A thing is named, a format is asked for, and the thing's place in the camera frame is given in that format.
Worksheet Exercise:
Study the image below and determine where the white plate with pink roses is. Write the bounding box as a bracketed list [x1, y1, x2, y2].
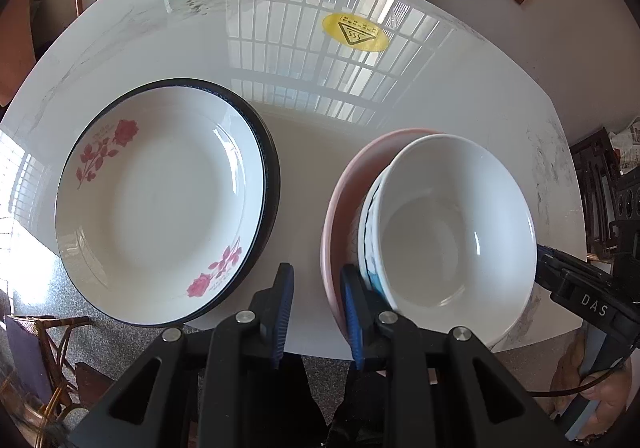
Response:
[54, 89, 266, 315]

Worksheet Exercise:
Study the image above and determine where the dark carved chair at right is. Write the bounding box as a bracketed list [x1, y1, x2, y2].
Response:
[570, 128, 640, 260]

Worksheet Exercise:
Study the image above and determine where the black cable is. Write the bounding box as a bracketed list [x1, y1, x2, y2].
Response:
[529, 362, 626, 400]

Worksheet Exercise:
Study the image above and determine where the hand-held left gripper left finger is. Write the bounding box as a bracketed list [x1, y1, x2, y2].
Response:
[67, 262, 296, 448]

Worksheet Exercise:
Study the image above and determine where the person's right hand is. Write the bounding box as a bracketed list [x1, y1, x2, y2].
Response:
[550, 331, 628, 446]

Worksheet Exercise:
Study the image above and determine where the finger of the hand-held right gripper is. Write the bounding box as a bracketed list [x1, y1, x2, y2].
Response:
[536, 243, 623, 329]

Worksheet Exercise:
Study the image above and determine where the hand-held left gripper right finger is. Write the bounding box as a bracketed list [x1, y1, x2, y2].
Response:
[340, 264, 571, 448]

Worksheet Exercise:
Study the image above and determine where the yellow round sticker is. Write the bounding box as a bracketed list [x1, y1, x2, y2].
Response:
[321, 12, 390, 53]

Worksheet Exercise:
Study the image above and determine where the crumpled newspaper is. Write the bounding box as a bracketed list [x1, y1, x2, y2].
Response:
[609, 115, 640, 175]

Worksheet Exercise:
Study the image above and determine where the rattan chair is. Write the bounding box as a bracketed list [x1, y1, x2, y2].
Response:
[4, 313, 93, 429]

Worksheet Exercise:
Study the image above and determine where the ribbed white and pink bowl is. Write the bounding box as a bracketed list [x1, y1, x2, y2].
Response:
[377, 133, 538, 348]

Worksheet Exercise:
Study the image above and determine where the blue floral plate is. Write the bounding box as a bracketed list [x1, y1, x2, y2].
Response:
[59, 77, 282, 328]

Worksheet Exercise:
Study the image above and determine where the white bowl with blue stripe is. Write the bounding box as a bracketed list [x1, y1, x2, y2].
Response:
[357, 167, 402, 310]

